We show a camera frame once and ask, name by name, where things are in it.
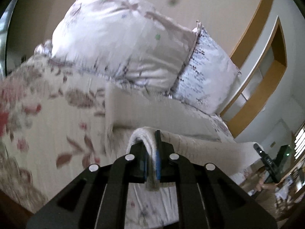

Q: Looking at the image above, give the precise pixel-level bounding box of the cream cable knit sweater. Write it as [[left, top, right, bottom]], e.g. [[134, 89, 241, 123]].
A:
[[103, 83, 259, 190]]

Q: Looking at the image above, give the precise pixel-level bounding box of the right hand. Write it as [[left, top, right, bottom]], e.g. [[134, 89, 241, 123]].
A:
[[254, 171, 278, 192]]

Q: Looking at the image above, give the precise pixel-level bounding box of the floral bed sheet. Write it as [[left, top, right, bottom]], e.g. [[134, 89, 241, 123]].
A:
[[0, 52, 253, 229]]

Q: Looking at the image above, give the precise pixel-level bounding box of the blue floral right pillow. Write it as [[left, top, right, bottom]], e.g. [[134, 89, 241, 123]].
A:
[[170, 22, 241, 114]]

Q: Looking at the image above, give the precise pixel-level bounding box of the wooden headboard shelf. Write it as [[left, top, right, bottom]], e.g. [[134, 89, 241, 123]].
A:
[[220, 0, 287, 138]]

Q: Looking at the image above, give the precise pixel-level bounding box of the white floral left pillow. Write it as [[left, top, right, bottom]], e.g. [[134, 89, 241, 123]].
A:
[[35, 0, 198, 92]]

